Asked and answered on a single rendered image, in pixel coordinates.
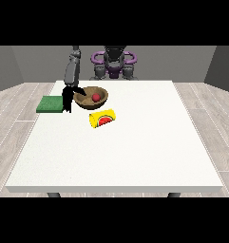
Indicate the small red ball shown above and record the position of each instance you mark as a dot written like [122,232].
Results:
[96,97]

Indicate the grey robot trunk purple rings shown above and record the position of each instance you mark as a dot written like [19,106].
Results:
[113,66]

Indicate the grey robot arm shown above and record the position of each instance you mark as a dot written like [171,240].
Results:
[72,71]

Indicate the green square pad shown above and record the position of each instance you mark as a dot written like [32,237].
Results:
[51,104]

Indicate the dark table leg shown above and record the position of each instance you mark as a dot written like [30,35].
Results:
[174,195]
[54,195]

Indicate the brown wooden bowl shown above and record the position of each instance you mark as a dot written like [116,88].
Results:
[87,101]

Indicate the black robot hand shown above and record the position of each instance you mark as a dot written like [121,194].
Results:
[67,96]

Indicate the yellow cup with melon print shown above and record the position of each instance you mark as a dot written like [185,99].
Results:
[102,118]

